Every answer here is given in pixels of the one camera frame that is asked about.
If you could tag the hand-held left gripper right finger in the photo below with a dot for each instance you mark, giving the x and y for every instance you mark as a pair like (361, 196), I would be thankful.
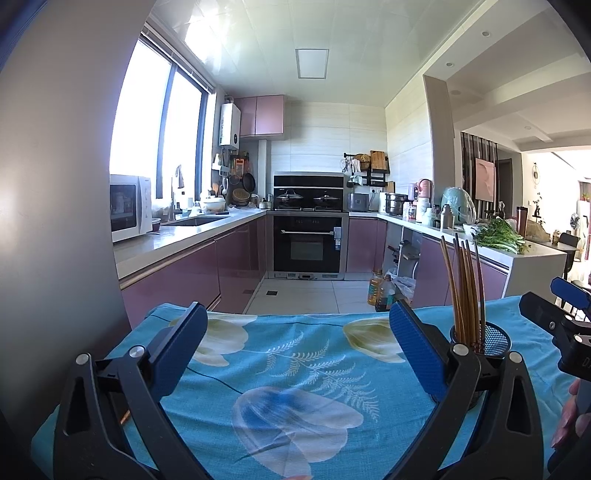
(415, 341)

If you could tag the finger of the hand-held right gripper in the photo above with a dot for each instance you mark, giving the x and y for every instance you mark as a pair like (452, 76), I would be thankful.
(538, 309)
(570, 290)

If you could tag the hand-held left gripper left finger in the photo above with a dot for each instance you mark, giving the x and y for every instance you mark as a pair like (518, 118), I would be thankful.
(184, 337)

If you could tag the black mesh utensil holder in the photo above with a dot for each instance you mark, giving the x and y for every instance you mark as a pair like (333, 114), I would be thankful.
(496, 341)

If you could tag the bunch of wooden chopsticks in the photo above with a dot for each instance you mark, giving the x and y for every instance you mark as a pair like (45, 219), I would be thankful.
(461, 295)

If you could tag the person's right hand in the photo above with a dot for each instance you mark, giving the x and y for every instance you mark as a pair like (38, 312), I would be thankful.
(570, 415)

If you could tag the dining table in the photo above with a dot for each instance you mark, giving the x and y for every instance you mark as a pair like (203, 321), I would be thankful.
(556, 247)

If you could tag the black chair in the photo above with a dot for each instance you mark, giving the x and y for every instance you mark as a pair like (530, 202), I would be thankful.
(569, 239)

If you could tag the cooking oil bottle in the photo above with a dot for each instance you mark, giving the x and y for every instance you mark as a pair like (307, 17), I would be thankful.
(373, 288)
(385, 295)

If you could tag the white plastic bag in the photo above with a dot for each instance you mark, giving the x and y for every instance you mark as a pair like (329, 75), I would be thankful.
(405, 287)

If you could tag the pink base cabinets with countertop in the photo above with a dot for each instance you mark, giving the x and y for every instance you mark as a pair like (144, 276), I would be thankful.
(425, 267)
(194, 277)

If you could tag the green leafy vegetables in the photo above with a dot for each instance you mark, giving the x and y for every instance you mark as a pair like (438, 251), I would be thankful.
(501, 236)

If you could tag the dark travel mug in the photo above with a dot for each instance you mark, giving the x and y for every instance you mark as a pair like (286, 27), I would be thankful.
(522, 221)

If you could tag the blue floral tablecloth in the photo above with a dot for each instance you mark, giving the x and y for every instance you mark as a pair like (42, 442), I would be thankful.
(277, 378)

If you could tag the kitchen sink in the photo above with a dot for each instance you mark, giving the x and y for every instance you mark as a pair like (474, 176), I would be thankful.
(198, 220)

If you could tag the white jar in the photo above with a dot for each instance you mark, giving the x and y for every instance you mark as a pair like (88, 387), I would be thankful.
(430, 217)

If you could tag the grey thermos bottle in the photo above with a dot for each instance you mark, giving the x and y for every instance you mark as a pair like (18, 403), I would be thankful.
(447, 217)

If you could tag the green fan in plastic cover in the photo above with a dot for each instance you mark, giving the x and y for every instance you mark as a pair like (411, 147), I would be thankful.
(461, 203)

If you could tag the white casserole pot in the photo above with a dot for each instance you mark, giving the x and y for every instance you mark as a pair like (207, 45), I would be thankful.
(212, 206)

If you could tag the steel sink faucet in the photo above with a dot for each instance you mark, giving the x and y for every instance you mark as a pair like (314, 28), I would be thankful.
(172, 203)

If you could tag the stainless steel pot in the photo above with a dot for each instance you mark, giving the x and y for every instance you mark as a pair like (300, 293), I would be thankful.
(396, 204)

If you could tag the white microwave oven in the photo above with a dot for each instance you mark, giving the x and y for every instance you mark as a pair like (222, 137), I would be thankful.
(131, 207)

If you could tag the black integrated stove with oven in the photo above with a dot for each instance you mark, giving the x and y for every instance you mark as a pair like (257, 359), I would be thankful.
(309, 244)

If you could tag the silver countertop appliance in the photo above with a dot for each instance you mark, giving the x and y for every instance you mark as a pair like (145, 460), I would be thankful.
(358, 202)

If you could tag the woven basket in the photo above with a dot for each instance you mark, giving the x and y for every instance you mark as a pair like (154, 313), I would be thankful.
(241, 196)

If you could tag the pink electric kettle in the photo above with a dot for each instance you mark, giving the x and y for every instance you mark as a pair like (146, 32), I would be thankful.
(425, 189)

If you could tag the dark slatted room divider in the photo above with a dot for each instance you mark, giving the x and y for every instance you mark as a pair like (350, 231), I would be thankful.
(467, 161)

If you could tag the black frying pan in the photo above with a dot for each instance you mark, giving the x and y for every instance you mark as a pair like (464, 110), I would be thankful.
(249, 182)

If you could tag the black pot with glass lid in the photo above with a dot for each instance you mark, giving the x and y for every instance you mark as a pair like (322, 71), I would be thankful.
(290, 198)
(326, 199)

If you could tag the orange package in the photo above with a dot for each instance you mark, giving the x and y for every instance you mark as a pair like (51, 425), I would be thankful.
(238, 166)

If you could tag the wooden cutting board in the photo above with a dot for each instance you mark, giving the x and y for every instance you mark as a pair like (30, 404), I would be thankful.
(377, 160)

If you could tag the grey refrigerator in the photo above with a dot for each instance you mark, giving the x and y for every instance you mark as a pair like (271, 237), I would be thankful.
(55, 184)

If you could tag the kitchen window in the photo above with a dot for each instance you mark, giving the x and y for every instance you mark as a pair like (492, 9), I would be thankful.
(138, 129)

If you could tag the white water heater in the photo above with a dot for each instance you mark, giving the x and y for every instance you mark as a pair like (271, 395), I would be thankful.
(229, 124)

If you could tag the ceiling light panel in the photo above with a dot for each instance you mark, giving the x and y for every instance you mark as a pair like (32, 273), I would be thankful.
(312, 63)

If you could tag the wall clock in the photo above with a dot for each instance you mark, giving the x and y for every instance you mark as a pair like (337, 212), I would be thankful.
(535, 173)

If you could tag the pink wall picture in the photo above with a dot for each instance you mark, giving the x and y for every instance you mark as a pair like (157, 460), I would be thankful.
(485, 180)

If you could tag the black wall rack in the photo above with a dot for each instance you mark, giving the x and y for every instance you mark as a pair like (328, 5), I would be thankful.
(371, 180)

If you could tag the pink wall cabinet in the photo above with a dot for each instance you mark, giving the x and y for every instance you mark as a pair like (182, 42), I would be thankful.
(258, 115)

